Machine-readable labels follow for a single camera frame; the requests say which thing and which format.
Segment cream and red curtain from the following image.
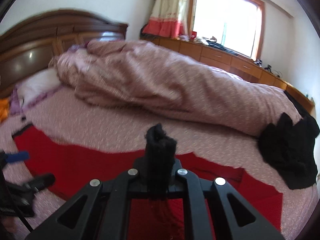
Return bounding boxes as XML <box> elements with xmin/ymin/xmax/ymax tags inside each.
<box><xmin>142</xmin><ymin>0</ymin><xmax>189</xmax><ymax>38</ymax></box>

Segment pink floral bed sheet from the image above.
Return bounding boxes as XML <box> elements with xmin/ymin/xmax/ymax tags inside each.
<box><xmin>0</xmin><ymin>84</ymin><xmax>320</xmax><ymax>240</ymax></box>

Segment black garment pile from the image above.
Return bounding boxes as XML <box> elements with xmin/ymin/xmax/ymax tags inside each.
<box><xmin>258</xmin><ymin>91</ymin><xmax>319</xmax><ymax>190</ymax></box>

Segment dark wooden headboard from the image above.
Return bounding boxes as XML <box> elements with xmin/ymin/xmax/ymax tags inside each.
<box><xmin>1</xmin><ymin>9</ymin><xmax>128</xmax><ymax>98</ymax></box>

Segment pink floral duvet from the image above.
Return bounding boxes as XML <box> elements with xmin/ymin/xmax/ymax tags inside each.
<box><xmin>49</xmin><ymin>40</ymin><xmax>302</xmax><ymax>136</ymax></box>

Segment white lilac pillow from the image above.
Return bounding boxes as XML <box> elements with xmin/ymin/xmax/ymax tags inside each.
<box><xmin>9</xmin><ymin>68</ymin><xmax>62</xmax><ymax>115</ymax></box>

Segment orange object by bed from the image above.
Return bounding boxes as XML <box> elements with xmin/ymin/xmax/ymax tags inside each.
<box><xmin>0</xmin><ymin>98</ymin><xmax>10</xmax><ymax>123</ymax></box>

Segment red knit cardigan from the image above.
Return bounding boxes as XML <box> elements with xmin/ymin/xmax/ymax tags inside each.
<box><xmin>11</xmin><ymin>122</ymin><xmax>284</xmax><ymax>240</ymax></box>

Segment wooden window frame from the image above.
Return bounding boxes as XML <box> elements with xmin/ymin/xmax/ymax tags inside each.
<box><xmin>188</xmin><ymin>0</ymin><xmax>265</xmax><ymax>60</ymax></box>

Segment wooden drawer cabinet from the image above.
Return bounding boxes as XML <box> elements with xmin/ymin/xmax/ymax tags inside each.
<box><xmin>145</xmin><ymin>37</ymin><xmax>315</xmax><ymax>113</ymax></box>

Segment clothes on window sill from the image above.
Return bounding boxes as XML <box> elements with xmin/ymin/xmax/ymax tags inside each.
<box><xmin>193</xmin><ymin>37</ymin><xmax>237</xmax><ymax>55</ymax></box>

